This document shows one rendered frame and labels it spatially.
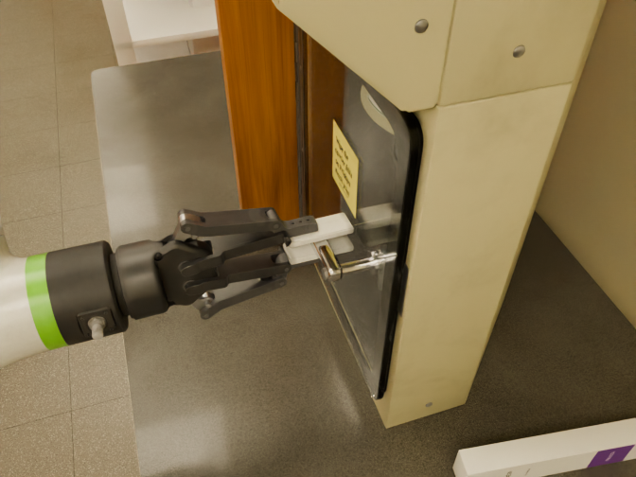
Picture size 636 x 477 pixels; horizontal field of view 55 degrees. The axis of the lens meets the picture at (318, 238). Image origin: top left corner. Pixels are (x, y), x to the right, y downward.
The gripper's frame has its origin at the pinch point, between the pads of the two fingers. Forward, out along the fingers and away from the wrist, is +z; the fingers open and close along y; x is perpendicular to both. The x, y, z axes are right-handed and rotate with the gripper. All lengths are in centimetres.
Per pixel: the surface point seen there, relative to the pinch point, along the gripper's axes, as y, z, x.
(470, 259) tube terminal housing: 2.7, 11.5, -11.2
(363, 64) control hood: 24.8, -0.5, -13.7
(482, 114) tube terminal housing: 19.1, 9.1, -13.1
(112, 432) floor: -112, -45, 68
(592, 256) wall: -25, 48, 9
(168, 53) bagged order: -36, -3, 150
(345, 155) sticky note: 7.8, 4.1, 2.5
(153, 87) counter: -16, -12, 81
